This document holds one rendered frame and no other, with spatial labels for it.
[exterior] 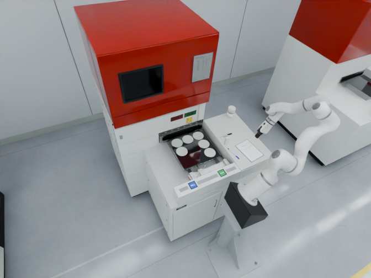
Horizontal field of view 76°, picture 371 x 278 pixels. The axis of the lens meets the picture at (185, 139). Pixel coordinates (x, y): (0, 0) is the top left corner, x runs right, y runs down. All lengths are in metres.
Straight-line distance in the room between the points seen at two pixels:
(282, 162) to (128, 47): 1.17
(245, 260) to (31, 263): 2.04
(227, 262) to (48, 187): 2.15
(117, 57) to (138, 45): 0.14
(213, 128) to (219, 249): 1.23
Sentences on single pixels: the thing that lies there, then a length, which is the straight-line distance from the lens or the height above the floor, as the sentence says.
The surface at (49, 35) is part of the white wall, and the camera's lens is 3.06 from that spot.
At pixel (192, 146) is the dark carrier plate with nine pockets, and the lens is 2.10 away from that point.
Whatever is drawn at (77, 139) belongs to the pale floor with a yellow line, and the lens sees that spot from 3.56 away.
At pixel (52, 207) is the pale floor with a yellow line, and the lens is 3.07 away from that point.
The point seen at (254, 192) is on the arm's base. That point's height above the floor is 1.07.
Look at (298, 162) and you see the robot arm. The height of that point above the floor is 1.29.
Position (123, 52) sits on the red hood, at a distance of 1.49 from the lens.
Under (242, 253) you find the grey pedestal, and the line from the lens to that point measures 2.68.
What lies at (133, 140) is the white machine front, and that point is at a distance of 2.04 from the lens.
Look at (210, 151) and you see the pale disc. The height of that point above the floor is 0.90.
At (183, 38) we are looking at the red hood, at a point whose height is 1.82.
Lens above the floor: 2.51
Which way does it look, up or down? 49 degrees down
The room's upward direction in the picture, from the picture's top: 4 degrees clockwise
